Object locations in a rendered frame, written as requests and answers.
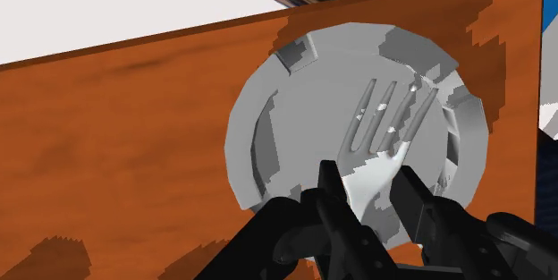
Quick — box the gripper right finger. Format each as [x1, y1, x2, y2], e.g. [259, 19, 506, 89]
[389, 165, 558, 280]

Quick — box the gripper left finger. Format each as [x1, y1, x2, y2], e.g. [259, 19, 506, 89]
[195, 159, 398, 280]

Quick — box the grey fork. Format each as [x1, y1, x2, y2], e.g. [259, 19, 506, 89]
[336, 79, 440, 227]

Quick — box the grey plate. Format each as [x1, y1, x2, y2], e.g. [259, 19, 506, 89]
[224, 21, 490, 252]

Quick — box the brown wooden table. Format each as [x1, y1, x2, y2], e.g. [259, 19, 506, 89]
[0, 0, 545, 280]

